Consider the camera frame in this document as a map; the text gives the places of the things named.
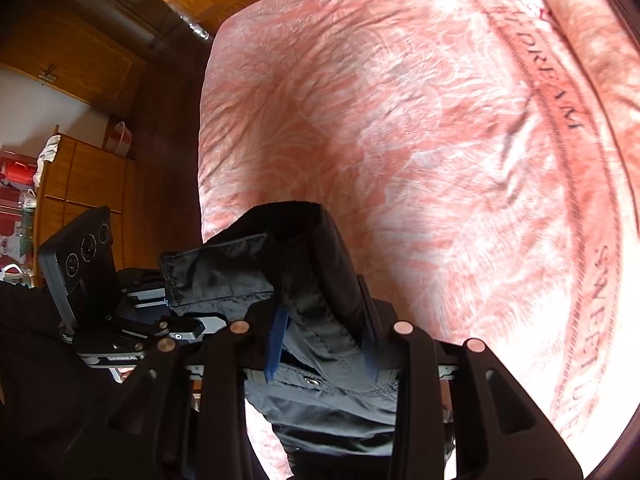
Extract black quilted pants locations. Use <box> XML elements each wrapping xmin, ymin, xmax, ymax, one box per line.
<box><xmin>160</xmin><ymin>201</ymin><xmax>401</xmax><ymax>467</ymax></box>

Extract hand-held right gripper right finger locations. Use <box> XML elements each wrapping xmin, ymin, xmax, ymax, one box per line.
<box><xmin>355</xmin><ymin>275</ymin><xmax>583</xmax><ymax>480</ymax></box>

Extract bed with pink sheet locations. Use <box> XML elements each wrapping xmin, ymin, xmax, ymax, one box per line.
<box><xmin>197</xmin><ymin>0</ymin><xmax>640</xmax><ymax>480</ymax></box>

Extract white cloth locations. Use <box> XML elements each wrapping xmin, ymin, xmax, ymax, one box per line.
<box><xmin>34</xmin><ymin>135</ymin><xmax>62</xmax><ymax>186</ymax></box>

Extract red container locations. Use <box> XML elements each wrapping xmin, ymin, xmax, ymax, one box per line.
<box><xmin>0</xmin><ymin>160</ymin><xmax>38</xmax><ymax>186</ymax></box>

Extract wooden door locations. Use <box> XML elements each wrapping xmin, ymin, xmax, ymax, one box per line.
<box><xmin>0</xmin><ymin>10</ymin><xmax>146</xmax><ymax>107</ymax></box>

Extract red and white basin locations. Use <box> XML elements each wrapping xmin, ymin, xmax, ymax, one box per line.
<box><xmin>102</xmin><ymin>120</ymin><xmax>133</xmax><ymax>161</ymax></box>

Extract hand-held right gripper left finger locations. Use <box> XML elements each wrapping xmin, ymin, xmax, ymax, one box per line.
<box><xmin>65</xmin><ymin>305</ymin><xmax>291</xmax><ymax>480</ymax></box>

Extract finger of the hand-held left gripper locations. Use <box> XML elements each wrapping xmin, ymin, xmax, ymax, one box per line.
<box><xmin>107</xmin><ymin>315</ymin><xmax>207</xmax><ymax>346</ymax></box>
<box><xmin>117</xmin><ymin>269</ymin><xmax>173</xmax><ymax>308</ymax></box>

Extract wooden cabinet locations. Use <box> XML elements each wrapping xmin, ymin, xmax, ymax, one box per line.
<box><xmin>30</xmin><ymin>132</ymin><xmax>138</xmax><ymax>281</ymax></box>

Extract person's left forearm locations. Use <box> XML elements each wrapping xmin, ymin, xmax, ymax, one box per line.
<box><xmin>0</xmin><ymin>282</ymin><xmax>131</xmax><ymax>480</ymax></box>

